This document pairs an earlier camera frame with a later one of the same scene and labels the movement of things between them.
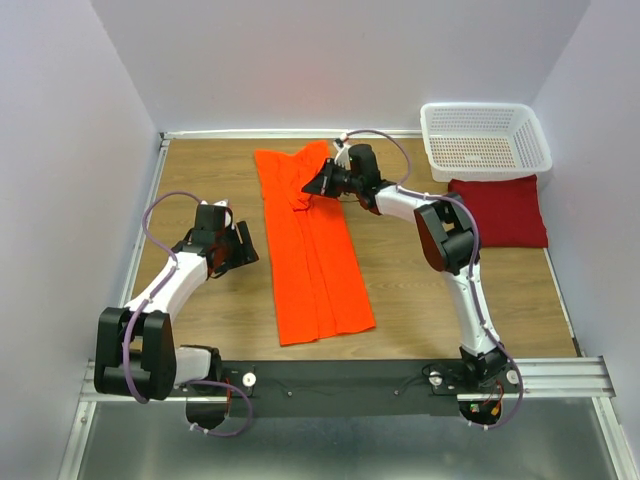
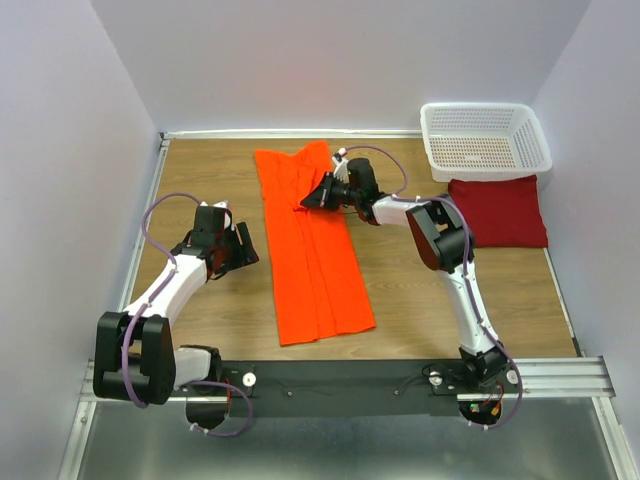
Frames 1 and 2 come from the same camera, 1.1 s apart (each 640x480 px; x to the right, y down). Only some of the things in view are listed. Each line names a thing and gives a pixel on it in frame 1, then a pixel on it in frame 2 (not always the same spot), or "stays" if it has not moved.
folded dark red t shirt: (508, 211) stays
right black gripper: (321, 182) → (319, 196)
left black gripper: (245, 252) stays
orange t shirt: (319, 289) stays
